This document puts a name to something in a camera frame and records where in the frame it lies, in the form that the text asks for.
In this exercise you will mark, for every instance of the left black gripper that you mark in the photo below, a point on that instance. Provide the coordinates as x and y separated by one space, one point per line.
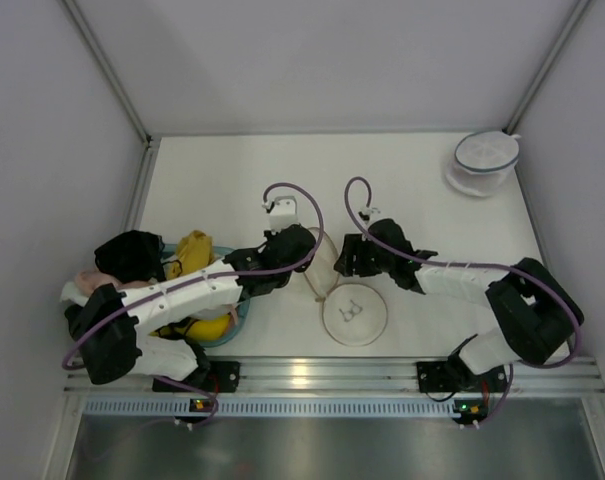
298 245

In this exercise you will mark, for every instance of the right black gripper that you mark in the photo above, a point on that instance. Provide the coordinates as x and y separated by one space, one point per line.
353 256

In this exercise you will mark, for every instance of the beige mesh laundry bag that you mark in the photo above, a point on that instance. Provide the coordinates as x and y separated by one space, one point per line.
352 314

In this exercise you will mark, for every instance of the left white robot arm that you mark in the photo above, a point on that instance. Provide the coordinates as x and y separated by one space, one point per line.
115 330

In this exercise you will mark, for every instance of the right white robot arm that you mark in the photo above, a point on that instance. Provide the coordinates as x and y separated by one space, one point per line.
535 316

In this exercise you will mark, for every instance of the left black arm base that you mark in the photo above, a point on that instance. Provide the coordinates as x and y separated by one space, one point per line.
219 377

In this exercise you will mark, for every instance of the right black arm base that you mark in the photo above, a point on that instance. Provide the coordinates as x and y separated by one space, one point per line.
446 376

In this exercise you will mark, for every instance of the yellow padded bra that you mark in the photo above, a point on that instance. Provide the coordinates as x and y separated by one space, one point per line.
195 329

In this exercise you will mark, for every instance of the white blue-rimmed laundry bag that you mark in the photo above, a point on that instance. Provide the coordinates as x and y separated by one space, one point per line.
482 162

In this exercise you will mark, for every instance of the pink bra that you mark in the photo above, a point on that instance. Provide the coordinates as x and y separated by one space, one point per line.
88 281

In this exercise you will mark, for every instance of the teal plastic basket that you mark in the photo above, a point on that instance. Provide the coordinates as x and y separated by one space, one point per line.
239 313

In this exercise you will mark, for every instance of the black garment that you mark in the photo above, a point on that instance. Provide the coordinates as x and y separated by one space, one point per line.
132 256

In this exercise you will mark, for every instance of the white lace garment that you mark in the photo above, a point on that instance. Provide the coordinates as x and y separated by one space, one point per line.
72 293

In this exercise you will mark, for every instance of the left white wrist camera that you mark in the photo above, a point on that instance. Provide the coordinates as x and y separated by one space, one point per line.
282 212

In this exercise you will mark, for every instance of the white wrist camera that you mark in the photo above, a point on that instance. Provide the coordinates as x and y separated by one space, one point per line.
368 214
282 212

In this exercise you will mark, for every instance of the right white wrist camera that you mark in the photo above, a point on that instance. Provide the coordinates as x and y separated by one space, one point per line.
368 214

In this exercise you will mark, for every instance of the aluminium mounting rail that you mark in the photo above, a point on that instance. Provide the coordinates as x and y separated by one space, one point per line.
395 377

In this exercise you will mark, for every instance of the perforated cable duct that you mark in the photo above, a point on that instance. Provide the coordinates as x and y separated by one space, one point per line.
271 407

